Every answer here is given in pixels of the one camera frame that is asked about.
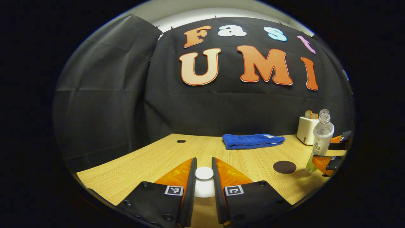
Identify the dark brown round coaster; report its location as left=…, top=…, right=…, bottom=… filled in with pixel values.
left=273, top=161, right=297, bottom=174

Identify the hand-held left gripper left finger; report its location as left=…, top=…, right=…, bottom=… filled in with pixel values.
left=117, top=157, right=197, bottom=228

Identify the white toaster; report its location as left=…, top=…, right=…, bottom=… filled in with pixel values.
left=296, top=116, right=320, bottom=146

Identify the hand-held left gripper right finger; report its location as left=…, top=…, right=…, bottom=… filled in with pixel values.
left=211, top=157, right=293, bottom=226

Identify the clear water bottle green label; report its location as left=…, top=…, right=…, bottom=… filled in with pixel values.
left=306, top=109, right=335, bottom=173

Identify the blue folded towel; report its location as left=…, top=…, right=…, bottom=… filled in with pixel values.
left=222, top=133, right=286, bottom=150

